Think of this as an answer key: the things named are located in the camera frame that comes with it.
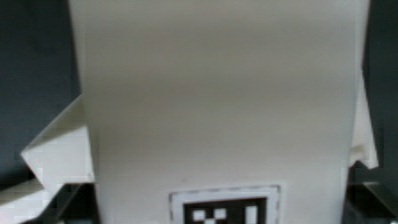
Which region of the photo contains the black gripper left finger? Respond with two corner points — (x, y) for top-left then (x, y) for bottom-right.
(34, 184), (98, 224)

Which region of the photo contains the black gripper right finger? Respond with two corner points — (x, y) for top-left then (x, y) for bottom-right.
(342, 162), (398, 224)

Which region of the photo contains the white cabinet body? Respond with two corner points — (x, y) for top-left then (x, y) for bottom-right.
(0, 71), (379, 224)

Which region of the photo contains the white box with tags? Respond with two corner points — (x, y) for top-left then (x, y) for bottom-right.
(70, 0), (370, 224)

